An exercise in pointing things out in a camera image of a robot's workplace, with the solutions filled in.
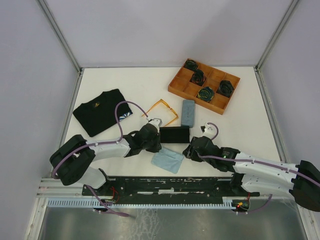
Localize black glasses case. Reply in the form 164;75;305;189
159;126;190;144

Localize light blue cloth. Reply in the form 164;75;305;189
151;148;184;174

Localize orange sunglasses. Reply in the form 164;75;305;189
142;99;179;127

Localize grey-blue glasses case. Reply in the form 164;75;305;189
180;99;196;128

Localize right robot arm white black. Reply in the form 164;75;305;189
182;136;320;212

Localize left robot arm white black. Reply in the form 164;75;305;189
49;118;162;195

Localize black folded t-shirt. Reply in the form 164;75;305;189
73;89;133;137

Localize orange wooden divider tray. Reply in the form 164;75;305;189
168;58;240;115

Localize rolled dark tie right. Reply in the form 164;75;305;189
217;80;235;98

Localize rolled dark tie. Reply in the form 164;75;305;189
217;80;235;98
183;59;198;72
190;69;206;86

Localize rolled dark tie top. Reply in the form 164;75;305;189
183;59;198;72

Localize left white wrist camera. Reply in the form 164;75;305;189
147;118;163;131

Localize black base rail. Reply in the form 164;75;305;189
82;176;260;201

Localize white slotted cable duct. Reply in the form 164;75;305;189
47;197;247;210

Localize left aluminium frame post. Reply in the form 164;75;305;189
36;0;82;72

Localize aluminium frame post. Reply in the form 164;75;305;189
36;0;82;72
255;0;301;71

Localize right aluminium frame post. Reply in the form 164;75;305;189
255;0;301;71

